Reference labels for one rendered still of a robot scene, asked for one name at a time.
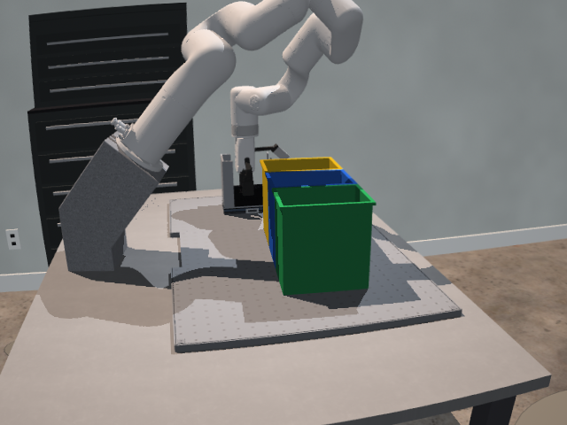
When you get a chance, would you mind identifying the yellow bin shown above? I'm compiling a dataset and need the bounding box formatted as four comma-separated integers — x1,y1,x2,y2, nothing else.
260,157,343,246

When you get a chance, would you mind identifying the blue bin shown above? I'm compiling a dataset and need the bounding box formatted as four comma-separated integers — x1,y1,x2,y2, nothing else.
265,169,358,267

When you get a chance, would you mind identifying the green bin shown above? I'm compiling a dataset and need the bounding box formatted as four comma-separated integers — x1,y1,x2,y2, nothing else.
272,184,376,295

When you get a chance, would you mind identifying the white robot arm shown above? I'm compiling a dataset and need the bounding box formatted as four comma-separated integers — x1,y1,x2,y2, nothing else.
111,0,363,172

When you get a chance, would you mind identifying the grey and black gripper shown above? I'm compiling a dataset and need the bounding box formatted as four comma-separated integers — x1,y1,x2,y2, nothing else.
231,134,259,196

